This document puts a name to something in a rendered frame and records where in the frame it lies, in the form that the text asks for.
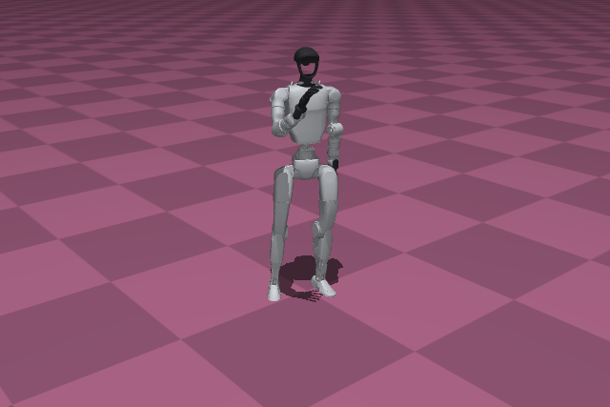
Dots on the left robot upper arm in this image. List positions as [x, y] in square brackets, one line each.
[333, 111]

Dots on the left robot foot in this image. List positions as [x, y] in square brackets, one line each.
[323, 287]

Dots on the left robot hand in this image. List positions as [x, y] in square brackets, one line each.
[335, 164]

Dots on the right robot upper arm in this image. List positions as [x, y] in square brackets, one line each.
[278, 98]

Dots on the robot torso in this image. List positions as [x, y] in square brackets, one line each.
[307, 131]

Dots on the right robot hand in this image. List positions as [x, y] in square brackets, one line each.
[300, 108]

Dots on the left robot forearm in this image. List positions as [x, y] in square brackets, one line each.
[333, 149]

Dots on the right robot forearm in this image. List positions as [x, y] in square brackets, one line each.
[286, 124]

